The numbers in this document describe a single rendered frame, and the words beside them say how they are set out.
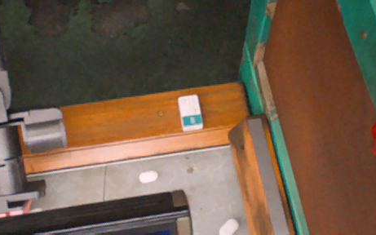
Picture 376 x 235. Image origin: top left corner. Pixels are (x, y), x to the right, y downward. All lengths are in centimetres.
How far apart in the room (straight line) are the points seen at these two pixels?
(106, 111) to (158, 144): 12
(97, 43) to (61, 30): 16
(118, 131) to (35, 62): 109
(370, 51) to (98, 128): 59
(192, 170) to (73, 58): 112
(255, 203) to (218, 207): 11
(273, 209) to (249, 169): 8
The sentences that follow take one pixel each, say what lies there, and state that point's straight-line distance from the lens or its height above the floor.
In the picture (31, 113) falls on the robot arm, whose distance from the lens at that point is 81.
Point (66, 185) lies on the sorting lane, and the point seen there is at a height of 74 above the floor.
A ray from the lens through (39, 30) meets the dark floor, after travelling 204.
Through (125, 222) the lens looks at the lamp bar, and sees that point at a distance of 49.
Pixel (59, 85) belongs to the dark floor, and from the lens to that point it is 189.
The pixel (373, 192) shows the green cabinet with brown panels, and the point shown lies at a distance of 51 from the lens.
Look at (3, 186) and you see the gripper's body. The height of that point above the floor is 85.
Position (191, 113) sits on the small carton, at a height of 79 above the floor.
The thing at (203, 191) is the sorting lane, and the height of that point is 74.
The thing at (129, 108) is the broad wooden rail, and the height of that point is 77.
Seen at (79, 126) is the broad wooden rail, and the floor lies 76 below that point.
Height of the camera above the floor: 159
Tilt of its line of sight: 64 degrees down
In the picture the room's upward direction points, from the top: straight up
